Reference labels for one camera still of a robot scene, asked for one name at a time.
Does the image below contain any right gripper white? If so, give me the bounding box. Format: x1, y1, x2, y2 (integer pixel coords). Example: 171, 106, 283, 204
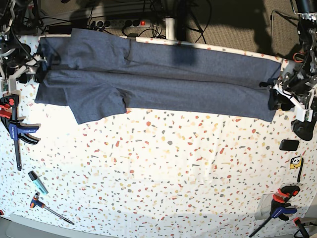
0, 55, 48, 94

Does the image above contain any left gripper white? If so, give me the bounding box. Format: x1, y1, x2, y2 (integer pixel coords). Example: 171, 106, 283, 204
259, 71, 317, 121

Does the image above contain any blue grey T-shirt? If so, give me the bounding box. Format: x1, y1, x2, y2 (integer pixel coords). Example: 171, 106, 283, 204
35, 29, 281, 124

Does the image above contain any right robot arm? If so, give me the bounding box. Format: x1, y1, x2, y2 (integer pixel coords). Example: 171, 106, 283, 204
0, 0, 45, 94

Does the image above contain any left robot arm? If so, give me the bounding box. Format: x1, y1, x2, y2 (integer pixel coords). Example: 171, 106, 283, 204
260, 0, 317, 122

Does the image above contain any black power adapter brick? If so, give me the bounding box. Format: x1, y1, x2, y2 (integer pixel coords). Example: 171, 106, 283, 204
48, 25, 73, 35

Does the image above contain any black game controller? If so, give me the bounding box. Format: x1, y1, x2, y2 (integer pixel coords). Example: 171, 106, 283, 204
291, 119, 316, 141

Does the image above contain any blue black bar clamp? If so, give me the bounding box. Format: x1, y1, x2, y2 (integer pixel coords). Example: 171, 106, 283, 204
0, 94, 40, 171

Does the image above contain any small black rectangular case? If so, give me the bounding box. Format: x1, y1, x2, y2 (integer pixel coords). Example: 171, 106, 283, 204
279, 139, 300, 151

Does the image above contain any light blue highlighter pen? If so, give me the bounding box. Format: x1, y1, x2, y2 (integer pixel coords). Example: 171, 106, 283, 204
28, 171, 48, 195

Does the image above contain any blue bar clamp right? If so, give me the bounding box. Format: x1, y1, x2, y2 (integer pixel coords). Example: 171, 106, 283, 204
249, 185, 300, 238

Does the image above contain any red black clamp corner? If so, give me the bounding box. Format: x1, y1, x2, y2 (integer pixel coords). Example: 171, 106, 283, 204
293, 217, 310, 238

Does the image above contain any terrazzo pattern table cloth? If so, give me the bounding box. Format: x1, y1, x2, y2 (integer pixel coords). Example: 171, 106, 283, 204
0, 82, 317, 238

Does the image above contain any yellow panda keychain strap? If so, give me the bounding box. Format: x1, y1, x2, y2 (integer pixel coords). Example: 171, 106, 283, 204
289, 155, 305, 183

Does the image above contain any white metal rack frame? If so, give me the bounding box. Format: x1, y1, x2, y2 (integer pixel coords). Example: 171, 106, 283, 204
270, 9, 300, 58

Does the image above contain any white table leg post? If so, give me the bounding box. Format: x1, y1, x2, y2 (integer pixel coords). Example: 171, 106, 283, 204
165, 17, 176, 40

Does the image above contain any orange blue T-handle screwdriver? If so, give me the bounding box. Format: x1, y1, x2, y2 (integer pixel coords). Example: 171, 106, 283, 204
30, 192, 75, 225

